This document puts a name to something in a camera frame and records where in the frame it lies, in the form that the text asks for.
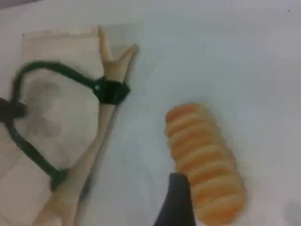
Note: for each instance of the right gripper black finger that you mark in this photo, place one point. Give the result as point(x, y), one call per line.
point(177, 202)

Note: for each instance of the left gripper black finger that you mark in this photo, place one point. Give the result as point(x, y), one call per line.
point(11, 110)

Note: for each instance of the long ridged golden bread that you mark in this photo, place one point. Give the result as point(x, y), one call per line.
point(204, 160)

